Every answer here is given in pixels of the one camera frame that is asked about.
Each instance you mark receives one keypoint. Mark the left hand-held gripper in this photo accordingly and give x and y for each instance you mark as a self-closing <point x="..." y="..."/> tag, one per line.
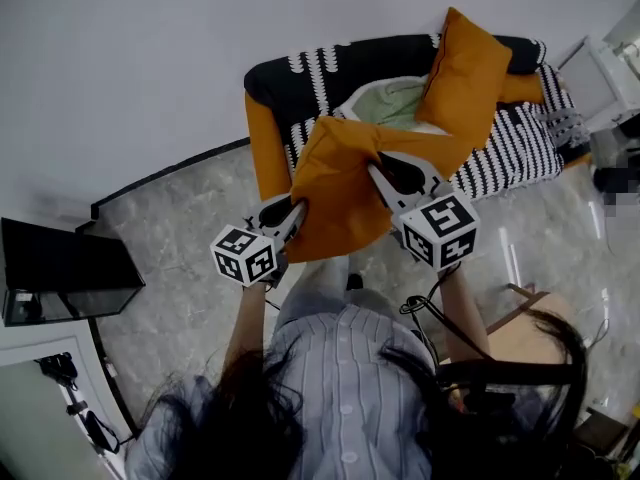
<point x="240" y="255"/>

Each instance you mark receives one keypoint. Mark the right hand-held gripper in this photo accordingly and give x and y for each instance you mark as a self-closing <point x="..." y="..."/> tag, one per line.
<point x="440" y="233"/>

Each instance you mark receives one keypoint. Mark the orange cushion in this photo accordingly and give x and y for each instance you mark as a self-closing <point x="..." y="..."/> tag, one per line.
<point x="465" y="78"/>
<point x="340" y="193"/>

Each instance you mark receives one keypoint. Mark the person's left forearm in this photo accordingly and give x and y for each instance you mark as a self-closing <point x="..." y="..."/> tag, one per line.
<point x="247" y="323"/>

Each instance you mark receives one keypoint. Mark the person's right forearm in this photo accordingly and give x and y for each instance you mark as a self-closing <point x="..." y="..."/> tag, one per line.
<point x="462" y="313"/>

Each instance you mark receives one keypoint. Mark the orange sofa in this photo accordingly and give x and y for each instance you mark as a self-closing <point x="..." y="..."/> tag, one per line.
<point x="267" y="148"/>

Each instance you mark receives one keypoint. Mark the light green and white pillow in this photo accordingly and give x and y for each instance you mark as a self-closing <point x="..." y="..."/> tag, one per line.
<point x="390" y="103"/>

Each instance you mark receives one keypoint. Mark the person's grey trousers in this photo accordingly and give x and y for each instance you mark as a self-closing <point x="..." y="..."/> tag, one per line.
<point x="320" y="293"/>

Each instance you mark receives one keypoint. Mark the small orange bolster pillow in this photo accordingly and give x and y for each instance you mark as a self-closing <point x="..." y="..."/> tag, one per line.
<point x="522" y="89"/>

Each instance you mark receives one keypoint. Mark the grey striped plush toy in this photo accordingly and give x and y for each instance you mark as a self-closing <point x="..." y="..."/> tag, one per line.
<point x="565" y="125"/>

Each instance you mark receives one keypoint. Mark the person's striped light blue shirt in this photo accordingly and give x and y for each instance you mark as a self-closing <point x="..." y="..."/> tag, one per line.
<point x="345" y="383"/>

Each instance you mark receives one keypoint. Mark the oval wooden coffee table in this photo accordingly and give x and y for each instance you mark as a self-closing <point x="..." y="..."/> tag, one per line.
<point x="525" y="338"/>

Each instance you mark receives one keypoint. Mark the black glass cabinet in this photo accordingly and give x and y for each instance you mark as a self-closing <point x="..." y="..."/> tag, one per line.
<point x="65" y="268"/>

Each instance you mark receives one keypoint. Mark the white cabinet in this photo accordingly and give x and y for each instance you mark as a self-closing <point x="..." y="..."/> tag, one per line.
<point x="600" y="83"/>

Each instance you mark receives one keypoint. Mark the small black clip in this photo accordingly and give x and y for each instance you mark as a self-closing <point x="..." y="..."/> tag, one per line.
<point x="76" y="408"/>

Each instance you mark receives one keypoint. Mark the dark wooden furniture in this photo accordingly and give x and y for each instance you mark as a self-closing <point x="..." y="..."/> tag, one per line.
<point x="605" y="433"/>

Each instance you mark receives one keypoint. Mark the black camera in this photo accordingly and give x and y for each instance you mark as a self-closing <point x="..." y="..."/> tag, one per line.
<point x="59" y="368"/>

